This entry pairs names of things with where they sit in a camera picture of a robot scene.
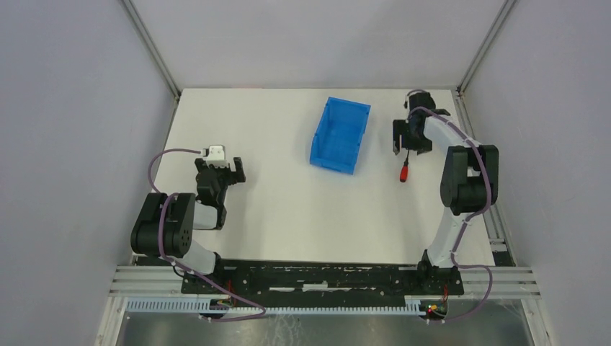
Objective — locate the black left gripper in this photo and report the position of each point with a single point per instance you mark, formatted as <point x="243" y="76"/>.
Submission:
<point x="219" y="173"/>

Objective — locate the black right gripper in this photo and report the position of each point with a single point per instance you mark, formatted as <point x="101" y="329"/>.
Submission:
<point x="411" y="135"/>

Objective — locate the red handled screwdriver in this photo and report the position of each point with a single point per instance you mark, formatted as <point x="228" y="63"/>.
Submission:
<point x="404" y="173"/>

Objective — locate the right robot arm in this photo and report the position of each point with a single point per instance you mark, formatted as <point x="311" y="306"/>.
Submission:
<point x="470" y="177"/>

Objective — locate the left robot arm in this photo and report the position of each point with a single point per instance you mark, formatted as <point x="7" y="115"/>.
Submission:
<point x="164" y="227"/>

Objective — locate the blue plastic storage bin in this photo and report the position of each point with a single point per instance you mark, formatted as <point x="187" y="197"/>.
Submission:
<point x="338" y="137"/>

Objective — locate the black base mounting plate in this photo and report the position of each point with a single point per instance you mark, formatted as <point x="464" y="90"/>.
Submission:
<point x="278" y="284"/>

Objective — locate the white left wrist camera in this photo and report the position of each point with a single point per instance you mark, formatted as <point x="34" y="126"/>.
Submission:
<point x="215" y="156"/>

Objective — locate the left corner aluminium post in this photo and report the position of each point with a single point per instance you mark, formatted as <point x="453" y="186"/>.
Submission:
<point x="150" y="46"/>

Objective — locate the corner aluminium post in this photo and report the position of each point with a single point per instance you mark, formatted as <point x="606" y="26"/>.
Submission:
<point x="489" y="38"/>
<point x="150" y="46"/>

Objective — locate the aluminium right side rail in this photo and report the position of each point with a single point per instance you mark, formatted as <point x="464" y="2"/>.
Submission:
<point x="495" y="226"/>

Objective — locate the right corner aluminium post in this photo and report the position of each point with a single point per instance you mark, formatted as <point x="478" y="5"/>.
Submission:
<point x="489" y="38"/>

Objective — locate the white slotted cable duct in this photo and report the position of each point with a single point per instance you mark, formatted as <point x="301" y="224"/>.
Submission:
<point x="209" y="306"/>

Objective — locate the aluminium front frame rail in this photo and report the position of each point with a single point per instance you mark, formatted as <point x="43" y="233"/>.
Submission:
<point x="509" y="283"/>

